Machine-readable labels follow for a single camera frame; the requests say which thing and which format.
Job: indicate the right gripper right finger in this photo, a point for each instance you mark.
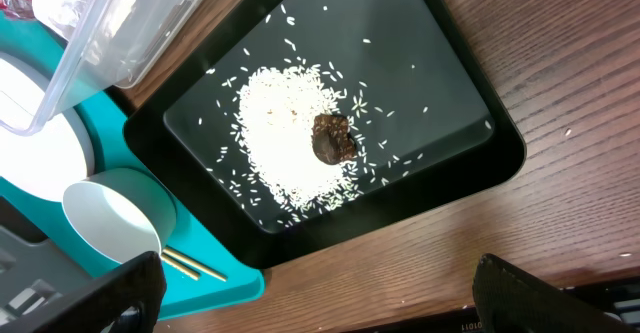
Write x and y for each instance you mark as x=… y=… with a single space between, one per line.
x=509 y=299

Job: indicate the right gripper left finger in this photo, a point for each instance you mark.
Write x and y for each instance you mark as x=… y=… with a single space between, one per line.
x=127 y=299

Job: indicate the grey ceramic bowl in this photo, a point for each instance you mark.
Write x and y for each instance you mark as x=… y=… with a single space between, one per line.
x=120 y=213

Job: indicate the brown food scrap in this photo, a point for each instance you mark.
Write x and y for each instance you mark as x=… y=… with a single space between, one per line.
x=331 y=140

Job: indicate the pile of white rice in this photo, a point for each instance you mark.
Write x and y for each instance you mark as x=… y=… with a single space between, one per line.
x=388 y=69

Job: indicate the white napkin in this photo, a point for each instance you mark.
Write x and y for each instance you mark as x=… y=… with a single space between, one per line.
x=63 y=16

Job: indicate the black waste tray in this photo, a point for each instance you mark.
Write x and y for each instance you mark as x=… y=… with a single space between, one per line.
x=160 y=134

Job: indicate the left wooden chopstick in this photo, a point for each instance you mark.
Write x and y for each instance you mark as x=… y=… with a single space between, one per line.
x=180 y=267

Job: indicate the wooden chopstick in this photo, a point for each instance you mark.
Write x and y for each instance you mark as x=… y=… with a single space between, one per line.
x=194 y=264
x=180 y=267

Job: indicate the right wooden chopstick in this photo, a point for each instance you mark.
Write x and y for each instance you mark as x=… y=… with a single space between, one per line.
x=194 y=264

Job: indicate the teal serving tray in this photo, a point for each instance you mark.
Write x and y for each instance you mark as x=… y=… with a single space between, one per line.
x=30 y=42

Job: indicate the grey plastic dish rack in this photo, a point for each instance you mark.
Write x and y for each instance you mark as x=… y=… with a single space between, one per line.
x=34 y=271

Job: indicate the large white plate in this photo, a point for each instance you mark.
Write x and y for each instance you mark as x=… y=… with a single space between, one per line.
x=46 y=163

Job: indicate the clear plastic bin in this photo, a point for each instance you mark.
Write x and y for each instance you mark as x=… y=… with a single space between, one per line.
x=114 y=43

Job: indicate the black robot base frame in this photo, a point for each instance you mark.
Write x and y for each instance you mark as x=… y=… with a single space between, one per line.
x=617 y=298

